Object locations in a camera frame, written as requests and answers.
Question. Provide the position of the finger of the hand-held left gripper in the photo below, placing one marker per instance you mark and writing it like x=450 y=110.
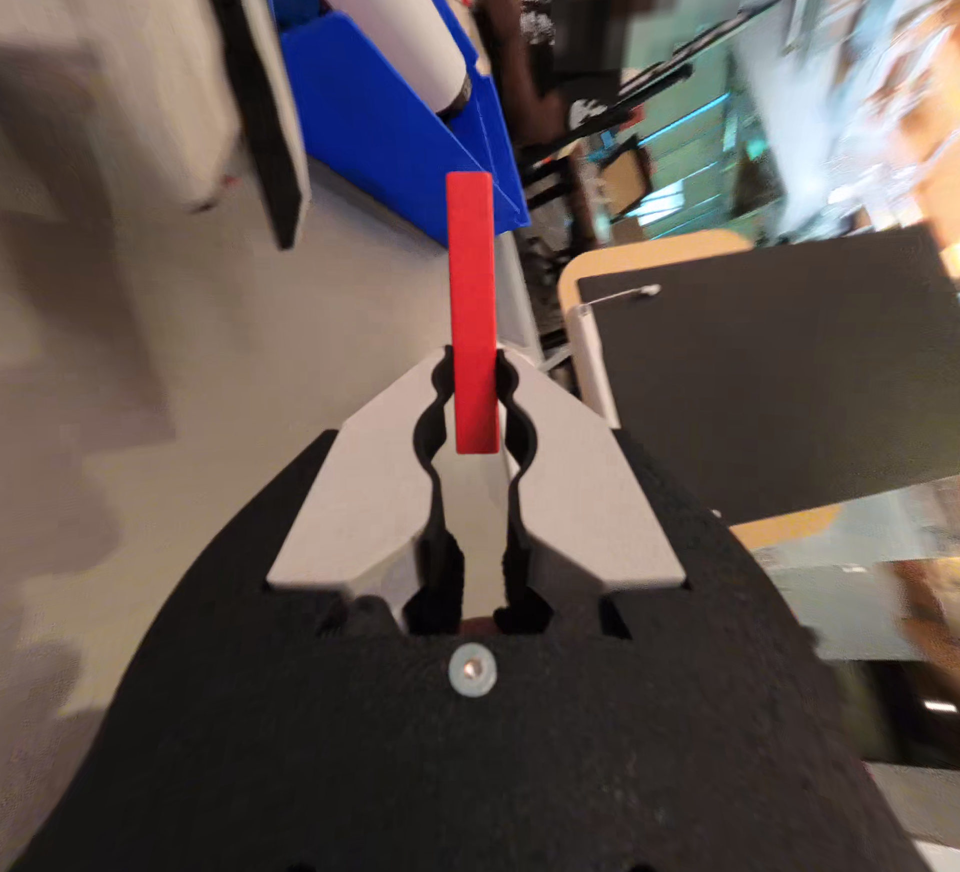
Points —
x=274 y=121

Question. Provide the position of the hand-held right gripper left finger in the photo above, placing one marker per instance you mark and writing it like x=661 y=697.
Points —
x=360 y=512

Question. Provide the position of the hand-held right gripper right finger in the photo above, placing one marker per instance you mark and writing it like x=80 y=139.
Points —
x=592 y=512

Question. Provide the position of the blue plastic bin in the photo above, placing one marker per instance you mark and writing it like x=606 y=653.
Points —
x=360 y=121

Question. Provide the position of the black board with wooden edge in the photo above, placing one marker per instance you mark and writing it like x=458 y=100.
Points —
x=750 y=377

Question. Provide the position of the red block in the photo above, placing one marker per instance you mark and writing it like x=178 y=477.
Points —
x=472 y=302

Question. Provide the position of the white bottle with black cap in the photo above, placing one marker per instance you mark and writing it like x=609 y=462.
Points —
x=375 y=1

